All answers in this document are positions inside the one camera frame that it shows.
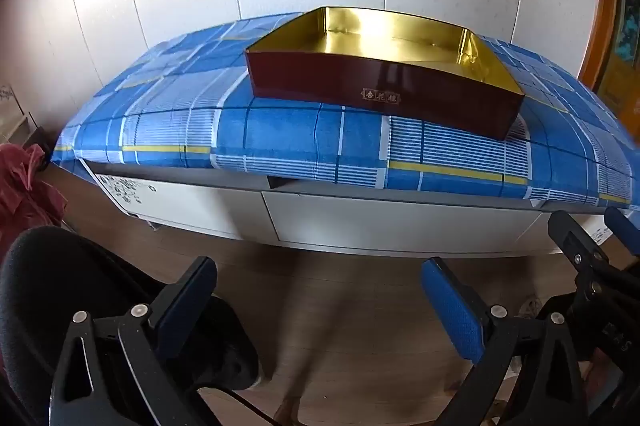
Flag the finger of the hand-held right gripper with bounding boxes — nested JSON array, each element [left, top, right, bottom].
[[603, 206, 640, 287], [547, 208, 613, 302]]

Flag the wooden door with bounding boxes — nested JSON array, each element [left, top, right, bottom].
[[580, 0, 640, 117]]

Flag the blue plaid tablecloth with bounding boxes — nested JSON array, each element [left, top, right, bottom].
[[50, 12, 640, 209]]

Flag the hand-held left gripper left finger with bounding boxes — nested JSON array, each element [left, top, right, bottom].
[[47, 256, 218, 426]]

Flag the white cabinet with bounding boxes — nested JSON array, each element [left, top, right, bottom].
[[82, 158, 621, 257]]

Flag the maroon tin box gold inside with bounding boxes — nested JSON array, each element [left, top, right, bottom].
[[244, 6, 525, 142]]

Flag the black fleece trousers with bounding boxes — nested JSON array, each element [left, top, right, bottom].
[[0, 226, 261, 426]]

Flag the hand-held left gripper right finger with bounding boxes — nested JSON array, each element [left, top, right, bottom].
[[420, 257, 588, 426]]

